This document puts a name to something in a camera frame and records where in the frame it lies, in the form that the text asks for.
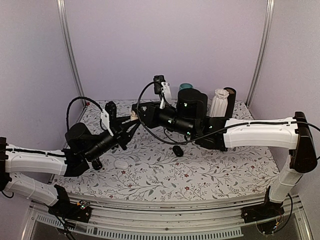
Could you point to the teal tall vase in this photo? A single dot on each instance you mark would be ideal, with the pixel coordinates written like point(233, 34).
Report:
point(184, 86)

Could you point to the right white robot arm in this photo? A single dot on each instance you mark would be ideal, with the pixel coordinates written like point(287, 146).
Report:
point(292, 133)

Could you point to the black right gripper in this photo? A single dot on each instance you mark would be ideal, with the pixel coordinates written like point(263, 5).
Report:
point(148, 118)

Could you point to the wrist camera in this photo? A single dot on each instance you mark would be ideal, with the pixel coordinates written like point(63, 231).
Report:
point(162, 88)
point(108, 116)

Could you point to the black cylinder vase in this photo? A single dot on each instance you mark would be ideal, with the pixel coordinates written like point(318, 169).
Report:
point(231, 99)

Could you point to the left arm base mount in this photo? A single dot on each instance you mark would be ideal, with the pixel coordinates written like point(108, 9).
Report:
point(80, 211)

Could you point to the aluminium frame post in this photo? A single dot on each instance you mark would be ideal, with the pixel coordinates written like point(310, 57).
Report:
point(62, 13)
point(267, 24)

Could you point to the small black closed case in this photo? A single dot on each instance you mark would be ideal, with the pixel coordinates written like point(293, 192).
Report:
point(96, 164)

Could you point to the white ribbed vase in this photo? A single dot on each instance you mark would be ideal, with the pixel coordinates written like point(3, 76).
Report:
point(219, 103)

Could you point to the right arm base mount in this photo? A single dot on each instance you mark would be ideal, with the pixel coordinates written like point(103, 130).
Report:
point(262, 211)

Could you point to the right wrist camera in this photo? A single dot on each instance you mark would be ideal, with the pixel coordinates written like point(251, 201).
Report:
point(162, 88)

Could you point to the right aluminium frame post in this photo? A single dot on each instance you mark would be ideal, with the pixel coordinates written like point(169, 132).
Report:
point(267, 24)

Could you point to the black earbuds charging case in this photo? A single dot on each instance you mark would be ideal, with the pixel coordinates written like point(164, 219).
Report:
point(177, 150)

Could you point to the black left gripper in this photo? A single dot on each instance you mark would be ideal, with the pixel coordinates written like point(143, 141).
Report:
point(123, 119)

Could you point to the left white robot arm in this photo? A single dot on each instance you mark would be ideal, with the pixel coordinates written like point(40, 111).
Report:
point(14, 161)

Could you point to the white closed earbuds case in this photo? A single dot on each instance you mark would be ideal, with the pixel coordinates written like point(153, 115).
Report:
point(119, 164)

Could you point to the front aluminium rail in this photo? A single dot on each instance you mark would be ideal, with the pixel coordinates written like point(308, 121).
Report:
point(214, 219)

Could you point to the white earbuds case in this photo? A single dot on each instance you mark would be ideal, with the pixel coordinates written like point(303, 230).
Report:
point(133, 113)
point(119, 164)

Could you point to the floral patterned table mat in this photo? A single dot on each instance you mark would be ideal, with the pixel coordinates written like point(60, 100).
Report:
point(155, 173)

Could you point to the left aluminium frame post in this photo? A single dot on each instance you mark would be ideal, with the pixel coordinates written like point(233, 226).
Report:
point(62, 13)

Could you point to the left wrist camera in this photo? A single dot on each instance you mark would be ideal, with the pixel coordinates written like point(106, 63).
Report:
point(108, 116)

